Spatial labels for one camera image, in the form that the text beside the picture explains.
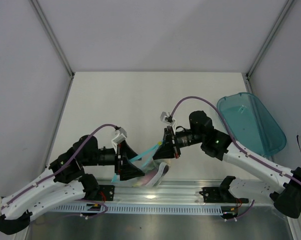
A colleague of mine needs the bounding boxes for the aluminium mounting rail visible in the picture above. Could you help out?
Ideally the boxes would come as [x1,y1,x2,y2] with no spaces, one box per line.
[97,175,290,205]

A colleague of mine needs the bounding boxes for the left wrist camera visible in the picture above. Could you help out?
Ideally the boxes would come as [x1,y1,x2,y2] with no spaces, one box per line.
[111,127,127,149]

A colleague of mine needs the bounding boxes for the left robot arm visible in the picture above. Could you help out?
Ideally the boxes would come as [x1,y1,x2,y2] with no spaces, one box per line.
[0,135,145,235]

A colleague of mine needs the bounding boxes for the white slotted cable duct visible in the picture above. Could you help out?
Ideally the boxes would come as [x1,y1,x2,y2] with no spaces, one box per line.
[52,202,223,216]

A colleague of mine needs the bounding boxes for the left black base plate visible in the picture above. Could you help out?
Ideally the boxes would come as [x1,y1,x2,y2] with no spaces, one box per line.
[93,185,115,202]

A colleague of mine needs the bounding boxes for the right frame post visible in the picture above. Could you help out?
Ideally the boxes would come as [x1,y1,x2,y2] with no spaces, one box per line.
[245,0,298,81]

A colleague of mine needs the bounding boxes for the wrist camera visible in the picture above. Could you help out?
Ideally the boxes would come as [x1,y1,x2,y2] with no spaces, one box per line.
[160,111,177,134]
[111,127,127,149]

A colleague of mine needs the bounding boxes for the left frame post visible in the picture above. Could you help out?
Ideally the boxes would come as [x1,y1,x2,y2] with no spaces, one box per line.
[28,0,75,79]

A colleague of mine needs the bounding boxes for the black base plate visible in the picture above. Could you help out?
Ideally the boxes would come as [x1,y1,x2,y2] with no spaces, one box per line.
[199,187,249,204]
[93,185,115,202]

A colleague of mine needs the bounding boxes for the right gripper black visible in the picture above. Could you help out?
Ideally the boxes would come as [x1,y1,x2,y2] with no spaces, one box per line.
[153,126,204,161]

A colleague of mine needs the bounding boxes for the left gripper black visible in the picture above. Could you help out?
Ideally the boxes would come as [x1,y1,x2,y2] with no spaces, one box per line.
[82,139,146,180]

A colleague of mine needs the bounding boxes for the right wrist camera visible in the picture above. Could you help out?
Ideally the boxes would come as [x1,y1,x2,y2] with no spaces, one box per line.
[160,111,177,134]

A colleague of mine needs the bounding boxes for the purple eggplant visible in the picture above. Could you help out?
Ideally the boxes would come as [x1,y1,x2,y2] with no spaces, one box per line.
[136,162,170,188]

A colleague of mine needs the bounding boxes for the clear zip top bag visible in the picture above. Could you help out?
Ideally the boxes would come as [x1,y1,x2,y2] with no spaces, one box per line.
[111,141,171,188]

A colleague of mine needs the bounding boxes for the teal plastic tray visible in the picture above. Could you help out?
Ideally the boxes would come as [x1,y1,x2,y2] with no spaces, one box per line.
[216,92,287,158]

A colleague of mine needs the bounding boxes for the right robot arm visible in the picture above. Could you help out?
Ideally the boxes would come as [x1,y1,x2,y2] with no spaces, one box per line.
[153,110,301,219]

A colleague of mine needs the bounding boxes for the frame post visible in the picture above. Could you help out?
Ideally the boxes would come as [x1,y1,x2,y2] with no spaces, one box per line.
[28,0,75,79]
[245,0,298,81]

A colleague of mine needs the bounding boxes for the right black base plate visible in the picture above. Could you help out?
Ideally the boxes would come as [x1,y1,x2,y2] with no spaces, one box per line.
[199,187,249,204]

